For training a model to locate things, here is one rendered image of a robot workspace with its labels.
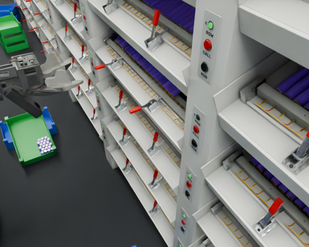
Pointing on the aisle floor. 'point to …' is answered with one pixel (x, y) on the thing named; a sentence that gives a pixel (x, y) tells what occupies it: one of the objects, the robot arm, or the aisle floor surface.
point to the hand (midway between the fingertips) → (74, 75)
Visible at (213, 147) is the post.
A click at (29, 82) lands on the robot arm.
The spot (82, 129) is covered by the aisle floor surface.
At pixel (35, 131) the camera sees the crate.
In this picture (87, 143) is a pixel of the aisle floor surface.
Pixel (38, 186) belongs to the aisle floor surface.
